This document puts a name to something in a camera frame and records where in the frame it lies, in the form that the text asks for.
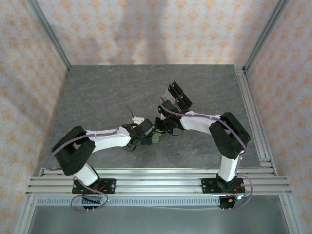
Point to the clear acrylic black card holder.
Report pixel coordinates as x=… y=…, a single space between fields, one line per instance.
x=181 y=96

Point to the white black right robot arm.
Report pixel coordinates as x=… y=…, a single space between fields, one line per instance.
x=202 y=122

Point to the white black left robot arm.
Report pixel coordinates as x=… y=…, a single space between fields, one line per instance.
x=107 y=140

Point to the grey metal panel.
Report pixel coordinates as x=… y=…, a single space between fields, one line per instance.
x=158 y=220

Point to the black left controller board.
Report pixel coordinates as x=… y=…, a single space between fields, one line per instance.
x=91 y=201

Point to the black controller board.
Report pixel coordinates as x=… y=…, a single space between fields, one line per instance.
x=91 y=201
x=226 y=202

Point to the black right controller board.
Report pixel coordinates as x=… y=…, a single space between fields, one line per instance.
x=226 y=202

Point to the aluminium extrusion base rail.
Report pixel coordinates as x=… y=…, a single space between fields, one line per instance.
x=156 y=181

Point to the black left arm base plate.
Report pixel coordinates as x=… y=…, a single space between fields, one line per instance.
x=108 y=186

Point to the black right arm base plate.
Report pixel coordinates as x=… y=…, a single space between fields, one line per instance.
x=208 y=185

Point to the aluminium extrusion side rail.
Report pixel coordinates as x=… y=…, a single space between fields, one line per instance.
x=256 y=117

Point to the aluminium frame post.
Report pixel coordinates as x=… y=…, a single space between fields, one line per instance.
x=48 y=34
x=265 y=34

